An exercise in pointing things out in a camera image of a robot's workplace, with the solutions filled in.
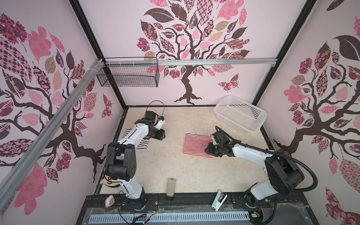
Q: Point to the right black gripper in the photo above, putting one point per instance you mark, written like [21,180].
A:
[209,149]

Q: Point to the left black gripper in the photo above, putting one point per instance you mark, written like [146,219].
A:
[159,136]

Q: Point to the black white striped tank top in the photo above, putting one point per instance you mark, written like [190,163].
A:
[143,144]

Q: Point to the red white striped tank top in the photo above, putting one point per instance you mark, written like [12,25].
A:
[195,145]

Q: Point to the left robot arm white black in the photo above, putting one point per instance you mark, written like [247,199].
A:
[121,162]

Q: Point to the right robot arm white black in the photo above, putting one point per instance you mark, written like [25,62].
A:
[284,175]

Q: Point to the white plastic laundry basket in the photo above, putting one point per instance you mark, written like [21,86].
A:
[240,115]

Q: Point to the white green handheld device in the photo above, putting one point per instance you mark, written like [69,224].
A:
[219,200]

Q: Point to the small tan rectangular device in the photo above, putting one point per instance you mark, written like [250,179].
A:
[170,190]

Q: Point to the cartoon face plush toy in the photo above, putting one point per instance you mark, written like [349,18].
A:
[107,181]

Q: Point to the small pink round object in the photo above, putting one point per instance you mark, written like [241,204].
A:
[109,201]

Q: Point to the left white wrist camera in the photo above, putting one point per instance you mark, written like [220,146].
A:
[160,122]

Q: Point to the black wire mesh basket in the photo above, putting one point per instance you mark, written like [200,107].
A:
[130,72]

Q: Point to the white slotted cable duct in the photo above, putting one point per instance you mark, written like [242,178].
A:
[182,217]

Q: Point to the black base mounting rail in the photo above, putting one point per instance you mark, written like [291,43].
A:
[181,200]

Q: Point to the silver aluminium rail back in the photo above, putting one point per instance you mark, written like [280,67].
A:
[191,62]

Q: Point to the silver aluminium rail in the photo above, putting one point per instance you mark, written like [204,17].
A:
[30,157]
[191,62]

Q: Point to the silver aluminium rail left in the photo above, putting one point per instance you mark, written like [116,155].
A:
[30,157]

